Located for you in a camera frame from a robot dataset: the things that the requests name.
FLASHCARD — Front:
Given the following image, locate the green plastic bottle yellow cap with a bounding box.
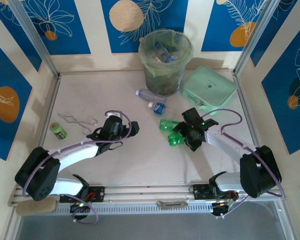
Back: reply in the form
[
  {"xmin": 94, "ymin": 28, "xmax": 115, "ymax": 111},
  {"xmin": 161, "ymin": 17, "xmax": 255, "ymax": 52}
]
[
  {"xmin": 167, "ymin": 133, "xmax": 188, "ymax": 147},
  {"xmin": 159, "ymin": 119, "xmax": 185, "ymax": 133}
]

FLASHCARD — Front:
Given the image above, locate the Pocari Sweat plastic bottle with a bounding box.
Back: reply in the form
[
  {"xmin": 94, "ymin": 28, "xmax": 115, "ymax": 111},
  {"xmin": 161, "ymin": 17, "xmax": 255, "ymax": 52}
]
[
  {"xmin": 164, "ymin": 53, "xmax": 178, "ymax": 64},
  {"xmin": 147, "ymin": 101, "xmax": 176, "ymax": 120}
]

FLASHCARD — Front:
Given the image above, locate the blue-capped bottle blue label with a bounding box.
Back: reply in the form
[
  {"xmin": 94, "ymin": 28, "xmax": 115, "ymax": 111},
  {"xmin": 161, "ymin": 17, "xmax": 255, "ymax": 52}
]
[{"xmin": 153, "ymin": 41, "xmax": 170, "ymax": 63}]

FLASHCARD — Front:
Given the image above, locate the grey metal mesh bin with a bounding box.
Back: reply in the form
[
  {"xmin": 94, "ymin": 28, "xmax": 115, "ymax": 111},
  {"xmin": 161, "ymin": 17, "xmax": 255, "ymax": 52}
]
[{"xmin": 138, "ymin": 28, "xmax": 194, "ymax": 97}]

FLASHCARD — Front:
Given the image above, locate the green plastic bin liner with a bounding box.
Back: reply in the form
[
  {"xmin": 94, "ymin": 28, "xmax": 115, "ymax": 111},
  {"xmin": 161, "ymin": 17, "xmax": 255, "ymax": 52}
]
[{"xmin": 138, "ymin": 27, "xmax": 194, "ymax": 78}]

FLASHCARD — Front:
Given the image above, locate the clear bottle white logo cap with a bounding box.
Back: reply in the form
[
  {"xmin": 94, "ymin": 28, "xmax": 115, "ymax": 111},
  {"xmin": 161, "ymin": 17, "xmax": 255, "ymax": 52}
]
[{"xmin": 135, "ymin": 89, "xmax": 167, "ymax": 103}]

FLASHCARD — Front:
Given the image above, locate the mint green zip pouch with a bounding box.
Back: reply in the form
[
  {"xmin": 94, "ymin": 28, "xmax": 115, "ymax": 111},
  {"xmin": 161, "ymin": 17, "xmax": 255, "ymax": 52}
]
[{"xmin": 180, "ymin": 65, "xmax": 238, "ymax": 117}]

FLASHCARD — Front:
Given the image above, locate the small green canister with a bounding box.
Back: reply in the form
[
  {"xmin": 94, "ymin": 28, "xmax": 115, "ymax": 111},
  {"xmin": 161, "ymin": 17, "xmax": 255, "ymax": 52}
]
[{"xmin": 49, "ymin": 121, "xmax": 68, "ymax": 140}]

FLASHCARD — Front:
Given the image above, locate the grey metal sheet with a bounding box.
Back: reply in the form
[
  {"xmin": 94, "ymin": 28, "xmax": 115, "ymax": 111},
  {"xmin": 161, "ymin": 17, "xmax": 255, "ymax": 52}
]
[{"xmin": 4, "ymin": 199, "xmax": 298, "ymax": 240}]

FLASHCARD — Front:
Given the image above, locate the beige foam pad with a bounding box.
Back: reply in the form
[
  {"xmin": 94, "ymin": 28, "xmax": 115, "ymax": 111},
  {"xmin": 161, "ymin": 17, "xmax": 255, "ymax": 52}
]
[{"xmin": 16, "ymin": 196, "xmax": 57, "ymax": 216}]

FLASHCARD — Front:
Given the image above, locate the bent wire hanger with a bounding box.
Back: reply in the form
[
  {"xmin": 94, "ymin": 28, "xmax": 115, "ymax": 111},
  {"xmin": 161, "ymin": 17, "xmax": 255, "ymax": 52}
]
[{"xmin": 56, "ymin": 113, "xmax": 99, "ymax": 136}]

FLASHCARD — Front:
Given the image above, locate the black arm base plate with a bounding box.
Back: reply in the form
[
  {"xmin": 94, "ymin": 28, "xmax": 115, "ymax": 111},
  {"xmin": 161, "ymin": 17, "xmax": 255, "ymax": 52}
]
[
  {"xmin": 189, "ymin": 183, "xmax": 239, "ymax": 219},
  {"xmin": 59, "ymin": 186, "xmax": 106, "ymax": 221}
]

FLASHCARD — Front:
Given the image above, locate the aluminium side rail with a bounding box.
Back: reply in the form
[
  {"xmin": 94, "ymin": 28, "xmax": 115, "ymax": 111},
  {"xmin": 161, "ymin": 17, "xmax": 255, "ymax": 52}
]
[
  {"xmin": 233, "ymin": 71, "xmax": 272, "ymax": 181},
  {"xmin": 27, "ymin": 73, "xmax": 62, "ymax": 187}
]

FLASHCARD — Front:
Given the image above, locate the long aluminium mounting rail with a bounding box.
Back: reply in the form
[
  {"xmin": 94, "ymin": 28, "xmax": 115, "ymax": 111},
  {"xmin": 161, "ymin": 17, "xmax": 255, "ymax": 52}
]
[{"xmin": 8, "ymin": 181, "xmax": 283, "ymax": 207}]

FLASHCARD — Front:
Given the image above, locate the metal latch handle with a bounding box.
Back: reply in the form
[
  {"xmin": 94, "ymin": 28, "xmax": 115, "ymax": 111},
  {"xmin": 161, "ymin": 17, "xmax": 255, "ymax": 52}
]
[{"xmin": 156, "ymin": 198, "xmax": 190, "ymax": 209}]

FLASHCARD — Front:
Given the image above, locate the slotted grey cable duct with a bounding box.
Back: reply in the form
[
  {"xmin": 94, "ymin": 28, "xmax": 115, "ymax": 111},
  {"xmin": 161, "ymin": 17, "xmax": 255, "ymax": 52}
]
[{"xmin": 51, "ymin": 202, "xmax": 216, "ymax": 216}]

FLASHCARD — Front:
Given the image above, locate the short purple cable loop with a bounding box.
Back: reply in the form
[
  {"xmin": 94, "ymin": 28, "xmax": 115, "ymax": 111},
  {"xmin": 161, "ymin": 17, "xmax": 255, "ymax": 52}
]
[{"xmin": 72, "ymin": 198, "xmax": 103, "ymax": 225}]

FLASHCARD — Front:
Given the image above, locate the aluminium frame post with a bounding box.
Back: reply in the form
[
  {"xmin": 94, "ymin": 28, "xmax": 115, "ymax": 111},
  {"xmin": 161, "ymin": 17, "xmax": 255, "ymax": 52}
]
[
  {"xmin": 233, "ymin": 0, "xmax": 283, "ymax": 76},
  {"xmin": 8, "ymin": 0, "xmax": 60, "ymax": 78}
]

